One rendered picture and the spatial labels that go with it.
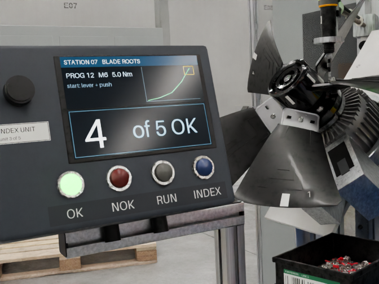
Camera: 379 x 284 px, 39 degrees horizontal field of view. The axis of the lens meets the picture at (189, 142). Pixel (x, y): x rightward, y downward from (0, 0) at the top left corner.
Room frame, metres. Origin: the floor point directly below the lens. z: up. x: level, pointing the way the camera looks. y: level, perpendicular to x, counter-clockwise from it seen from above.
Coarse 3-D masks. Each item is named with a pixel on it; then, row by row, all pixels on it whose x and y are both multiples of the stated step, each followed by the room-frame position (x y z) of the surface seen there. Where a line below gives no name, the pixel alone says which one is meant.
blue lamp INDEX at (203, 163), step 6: (204, 156) 0.59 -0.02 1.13; (198, 162) 0.58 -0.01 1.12; (204, 162) 0.58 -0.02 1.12; (210, 162) 0.58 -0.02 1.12; (192, 168) 0.58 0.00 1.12; (198, 168) 0.58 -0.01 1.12; (204, 168) 0.58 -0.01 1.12; (210, 168) 0.58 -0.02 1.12; (198, 174) 0.58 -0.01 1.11; (204, 174) 0.58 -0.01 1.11; (210, 174) 0.59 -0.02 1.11
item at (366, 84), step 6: (354, 78) 1.20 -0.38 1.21; (360, 78) 1.16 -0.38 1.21; (366, 78) 1.15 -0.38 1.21; (372, 78) 1.13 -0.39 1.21; (378, 78) 1.11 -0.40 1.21; (330, 84) 1.21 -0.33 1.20; (336, 84) 1.18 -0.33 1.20; (342, 84) 1.16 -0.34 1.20; (348, 84) 1.14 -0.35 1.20; (354, 84) 1.13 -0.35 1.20; (360, 84) 1.12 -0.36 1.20; (366, 84) 1.10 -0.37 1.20; (372, 84) 1.09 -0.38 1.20; (378, 84) 1.08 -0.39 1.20; (372, 90) 1.06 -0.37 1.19; (378, 90) 1.05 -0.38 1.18
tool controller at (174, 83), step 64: (0, 64) 0.52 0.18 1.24; (64, 64) 0.55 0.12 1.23; (128, 64) 0.58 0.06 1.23; (192, 64) 0.62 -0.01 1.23; (0, 128) 0.50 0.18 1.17; (64, 128) 0.53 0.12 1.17; (128, 128) 0.56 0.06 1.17; (192, 128) 0.59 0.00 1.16; (0, 192) 0.48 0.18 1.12; (128, 192) 0.54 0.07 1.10; (192, 192) 0.57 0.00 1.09
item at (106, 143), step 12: (108, 108) 0.55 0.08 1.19; (72, 120) 0.53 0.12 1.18; (84, 120) 0.54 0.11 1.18; (96, 120) 0.54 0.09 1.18; (108, 120) 0.55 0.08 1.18; (72, 132) 0.53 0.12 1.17; (84, 132) 0.53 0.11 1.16; (96, 132) 0.54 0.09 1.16; (108, 132) 0.55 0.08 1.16; (72, 144) 0.53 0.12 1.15; (84, 144) 0.53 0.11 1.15; (96, 144) 0.54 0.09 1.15; (108, 144) 0.54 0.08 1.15; (84, 156) 0.53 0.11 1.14; (96, 156) 0.53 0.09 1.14
